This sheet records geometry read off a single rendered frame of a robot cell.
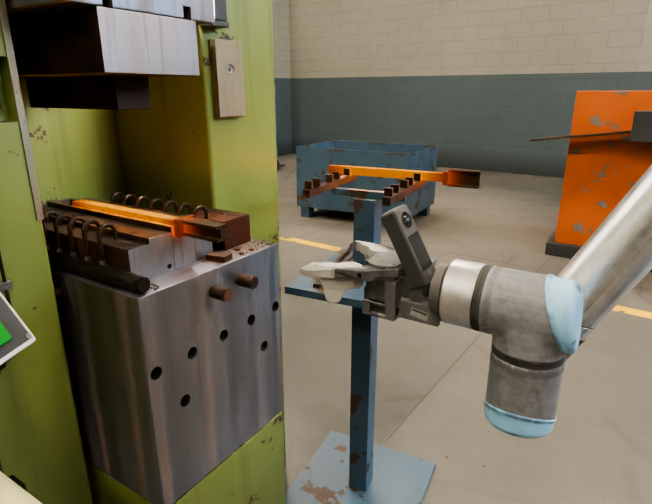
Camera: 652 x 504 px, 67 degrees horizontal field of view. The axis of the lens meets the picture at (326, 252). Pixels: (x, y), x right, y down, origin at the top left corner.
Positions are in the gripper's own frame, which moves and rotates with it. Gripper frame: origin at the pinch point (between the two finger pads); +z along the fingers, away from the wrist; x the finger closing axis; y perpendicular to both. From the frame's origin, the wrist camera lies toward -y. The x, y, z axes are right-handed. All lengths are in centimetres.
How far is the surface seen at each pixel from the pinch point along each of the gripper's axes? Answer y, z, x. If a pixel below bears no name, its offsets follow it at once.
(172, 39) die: -32.9, 32.8, 1.6
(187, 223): -0.9, 29.7, -1.4
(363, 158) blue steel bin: 35, 181, 350
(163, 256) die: 5.1, 32.8, -5.2
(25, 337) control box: 3.2, 17.5, -38.1
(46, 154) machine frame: -10, 81, 2
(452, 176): -3, 2, 67
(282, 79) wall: -48, 589, 766
